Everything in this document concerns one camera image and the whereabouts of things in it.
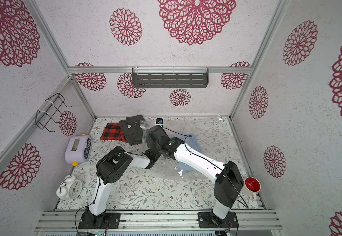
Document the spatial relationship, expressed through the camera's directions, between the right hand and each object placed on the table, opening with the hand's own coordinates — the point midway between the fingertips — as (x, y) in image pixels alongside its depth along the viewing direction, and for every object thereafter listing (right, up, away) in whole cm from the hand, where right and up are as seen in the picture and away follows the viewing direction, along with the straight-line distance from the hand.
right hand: (150, 136), depth 79 cm
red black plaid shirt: (-31, +2, +27) cm, 41 cm away
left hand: (+19, -7, +14) cm, 25 cm away
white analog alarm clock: (-40, -27, -5) cm, 48 cm away
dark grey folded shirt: (-17, +4, +28) cm, 33 cm away
